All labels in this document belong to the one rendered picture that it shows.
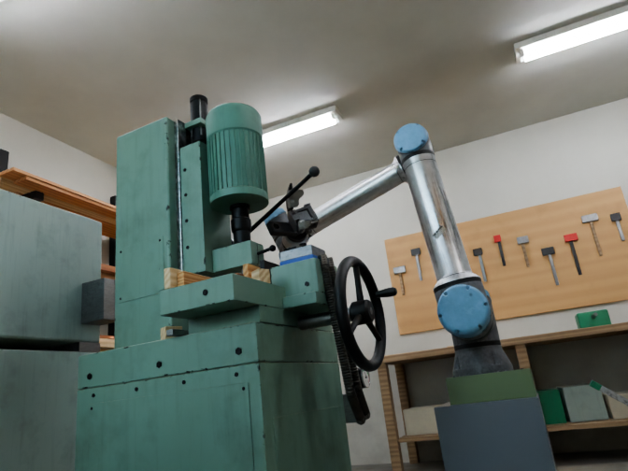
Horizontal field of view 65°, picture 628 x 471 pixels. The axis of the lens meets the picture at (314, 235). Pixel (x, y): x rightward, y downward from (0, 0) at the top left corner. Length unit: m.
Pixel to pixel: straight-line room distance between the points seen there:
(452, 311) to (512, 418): 0.34
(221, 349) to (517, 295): 3.54
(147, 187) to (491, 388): 1.22
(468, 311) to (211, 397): 0.76
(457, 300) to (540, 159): 3.38
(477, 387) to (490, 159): 3.39
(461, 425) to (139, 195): 1.20
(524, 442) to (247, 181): 1.08
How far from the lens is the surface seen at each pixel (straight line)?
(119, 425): 1.39
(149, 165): 1.64
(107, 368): 1.43
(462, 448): 1.64
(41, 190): 3.46
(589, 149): 4.84
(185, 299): 1.16
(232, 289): 1.09
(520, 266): 4.51
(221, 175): 1.47
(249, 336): 1.14
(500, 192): 4.71
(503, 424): 1.62
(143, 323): 1.51
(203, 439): 1.22
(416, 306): 4.57
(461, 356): 1.71
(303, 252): 1.29
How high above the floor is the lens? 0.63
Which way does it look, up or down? 18 degrees up
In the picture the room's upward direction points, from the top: 7 degrees counter-clockwise
